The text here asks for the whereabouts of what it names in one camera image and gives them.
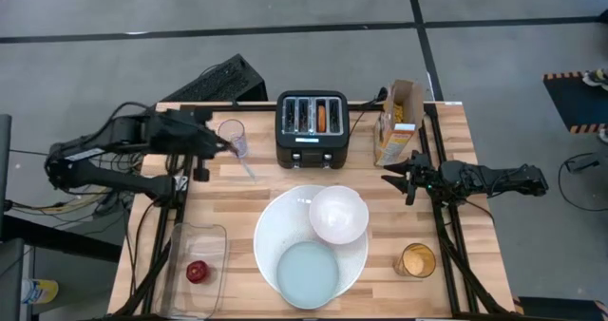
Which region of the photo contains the large white plate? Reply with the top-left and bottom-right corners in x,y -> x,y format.
253,183 -> 370,303

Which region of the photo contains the clear plastic cup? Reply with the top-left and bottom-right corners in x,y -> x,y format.
217,118 -> 250,160

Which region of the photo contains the white and yellow bottle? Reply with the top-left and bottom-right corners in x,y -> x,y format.
20,277 -> 60,306

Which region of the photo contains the clear plastic container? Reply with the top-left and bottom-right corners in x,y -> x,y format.
159,221 -> 229,320

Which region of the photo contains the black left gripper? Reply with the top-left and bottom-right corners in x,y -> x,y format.
163,107 -> 238,183

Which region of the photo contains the spoon with pale blue handle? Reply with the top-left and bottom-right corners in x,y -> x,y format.
231,142 -> 257,182

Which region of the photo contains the black floor cable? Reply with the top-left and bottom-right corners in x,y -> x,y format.
558,150 -> 608,213

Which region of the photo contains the grey panel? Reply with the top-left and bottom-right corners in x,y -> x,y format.
0,114 -> 13,239

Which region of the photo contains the open cereal box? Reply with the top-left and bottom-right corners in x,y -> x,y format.
372,79 -> 426,168

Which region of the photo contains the black floor beam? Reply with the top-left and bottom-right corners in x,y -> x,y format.
0,214 -> 123,264

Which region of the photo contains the grey power adapter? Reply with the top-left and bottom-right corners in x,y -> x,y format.
564,152 -> 602,174

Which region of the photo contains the white bowl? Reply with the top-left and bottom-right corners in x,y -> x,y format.
308,184 -> 371,246

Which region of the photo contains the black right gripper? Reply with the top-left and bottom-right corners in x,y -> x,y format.
381,150 -> 443,207

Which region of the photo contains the black mesh computer case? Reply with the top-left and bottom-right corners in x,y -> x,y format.
161,53 -> 269,104

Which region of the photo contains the black toaster power cord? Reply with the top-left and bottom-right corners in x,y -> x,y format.
349,86 -> 390,137

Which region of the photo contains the small pale blue plate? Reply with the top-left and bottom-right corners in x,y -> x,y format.
275,240 -> 341,311

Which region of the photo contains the person's shoe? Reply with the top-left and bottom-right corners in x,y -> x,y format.
582,67 -> 608,92

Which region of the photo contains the black hazard-striped mat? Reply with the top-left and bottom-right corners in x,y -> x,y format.
512,295 -> 608,321
542,69 -> 608,135

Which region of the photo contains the yellow cable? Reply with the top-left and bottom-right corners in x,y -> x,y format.
9,185 -> 113,214

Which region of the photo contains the black four-slot toaster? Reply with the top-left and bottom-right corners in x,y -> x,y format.
275,89 -> 352,170

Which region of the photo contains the red apple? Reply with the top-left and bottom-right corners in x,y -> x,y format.
185,259 -> 211,285

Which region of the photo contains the amber glass of juice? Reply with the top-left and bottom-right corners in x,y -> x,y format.
392,242 -> 437,279

